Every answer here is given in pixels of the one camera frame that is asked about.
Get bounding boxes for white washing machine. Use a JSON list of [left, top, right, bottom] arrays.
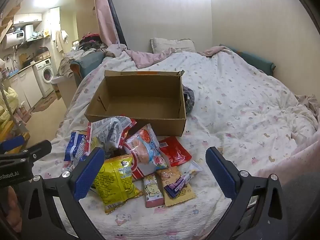
[[32, 59, 55, 98]]

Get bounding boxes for hanging beige towel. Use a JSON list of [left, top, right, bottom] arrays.
[[55, 30, 68, 53]]

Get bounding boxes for white wall cabinet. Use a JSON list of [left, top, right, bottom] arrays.
[[13, 13, 42, 25]]

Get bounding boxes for black slanted pole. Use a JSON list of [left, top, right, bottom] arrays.
[[104, 0, 128, 48]]

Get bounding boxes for cardboard box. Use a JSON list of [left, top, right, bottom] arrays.
[[84, 70, 187, 137]]

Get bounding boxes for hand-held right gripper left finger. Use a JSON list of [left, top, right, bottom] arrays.
[[21, 147, 107, 240]]

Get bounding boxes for purple white snack wrapper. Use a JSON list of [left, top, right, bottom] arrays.
[[166, 160, 203, 198]]

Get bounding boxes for white base cabinet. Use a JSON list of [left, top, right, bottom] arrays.
[[9, 66, 43, 109]]

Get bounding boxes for pale yellow cloth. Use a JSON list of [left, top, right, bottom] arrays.
[[0, 87, 19, 128]]

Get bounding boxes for small pink snack packet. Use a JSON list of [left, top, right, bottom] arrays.
[[143, 174, 165, 208]]

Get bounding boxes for grey pillow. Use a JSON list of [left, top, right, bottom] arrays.
[[150, 37, 196, 54]]

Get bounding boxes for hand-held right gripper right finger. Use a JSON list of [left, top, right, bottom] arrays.
[[205, 146, 287, 240]]

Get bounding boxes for long teal cushion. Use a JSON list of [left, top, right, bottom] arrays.
[[220, 44, 276, 76]]

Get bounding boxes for floral patterned cloth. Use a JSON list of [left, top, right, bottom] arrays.
[[295, 94, 320, 128]]

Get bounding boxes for red pouch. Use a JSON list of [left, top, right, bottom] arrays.
[[159, 137, 192, 167]]

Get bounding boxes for tan cartoon snack packet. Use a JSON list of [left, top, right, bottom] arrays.
[[156, 166, 195, 207]]

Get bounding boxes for blue snack packet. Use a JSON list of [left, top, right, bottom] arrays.
[[64, 131, 88, 167]]

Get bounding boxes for wooden stairs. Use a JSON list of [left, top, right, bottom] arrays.
[[0, 2, 20, 43]]

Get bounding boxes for grey striped cloth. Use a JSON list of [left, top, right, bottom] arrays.
[[182, 85, 195, 113]]

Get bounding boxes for white side table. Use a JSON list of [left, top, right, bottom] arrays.
[[51, 76, 78, 109]]

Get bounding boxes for white red-edged snack packet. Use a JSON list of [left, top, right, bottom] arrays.
[[85, 116, 137, 157]]

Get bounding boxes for pink blanket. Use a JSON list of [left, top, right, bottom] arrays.
[[106, 44, 234, 69]]

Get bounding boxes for pink curtain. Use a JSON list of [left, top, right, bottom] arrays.
[[94, 0, 120, 47]]

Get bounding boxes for pile of clothes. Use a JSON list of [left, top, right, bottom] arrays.
[[56, 32, 108, 77]]

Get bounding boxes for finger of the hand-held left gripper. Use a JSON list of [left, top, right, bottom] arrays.
[[0, 136, 26, 155], [19, 139, 52, 162]]

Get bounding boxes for orange light-blue noodle packet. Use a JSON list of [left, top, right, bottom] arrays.
[[123, 123, 169, 180]]

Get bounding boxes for yellow chips packet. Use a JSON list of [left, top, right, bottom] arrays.
[[91, 154, 143, 215]]

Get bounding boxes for patterned floor mat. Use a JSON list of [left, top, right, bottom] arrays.
[[32, 90, 59, 113]]

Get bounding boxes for white water heater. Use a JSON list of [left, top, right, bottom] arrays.
[[2, 30, 25, 50]]

